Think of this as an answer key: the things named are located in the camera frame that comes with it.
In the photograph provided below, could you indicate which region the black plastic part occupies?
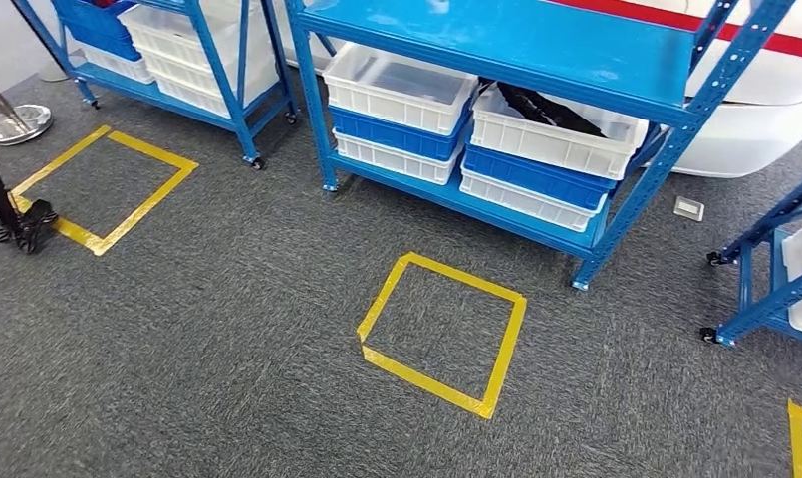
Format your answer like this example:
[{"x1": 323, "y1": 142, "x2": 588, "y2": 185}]
[{"x1": 495, "y1": 80, "x2": 607, "y2": 139}]

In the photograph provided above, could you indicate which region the blue metal shelf rack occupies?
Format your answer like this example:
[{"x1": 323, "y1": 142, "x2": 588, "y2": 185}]
[
  {"x1": 284, "y1": 0, "x2": 798, "y2": 292},
  {"x1": 11, "y1": 0, "x2": 301, "y2": 171},
  {"x1": 698, "y1": 164, "x2": 802, "y2": 349}
]

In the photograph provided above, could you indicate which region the metal floor socket plate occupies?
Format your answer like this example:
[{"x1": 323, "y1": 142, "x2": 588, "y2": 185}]
[{"x1": 672, "y1": 195, "x2": 706, "y2": 224}]

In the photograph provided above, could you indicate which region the round metal stand base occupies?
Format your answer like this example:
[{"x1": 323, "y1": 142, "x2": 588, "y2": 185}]
[{"x1": 0, "y1": 66, "x2": 54, "y2": 147}]

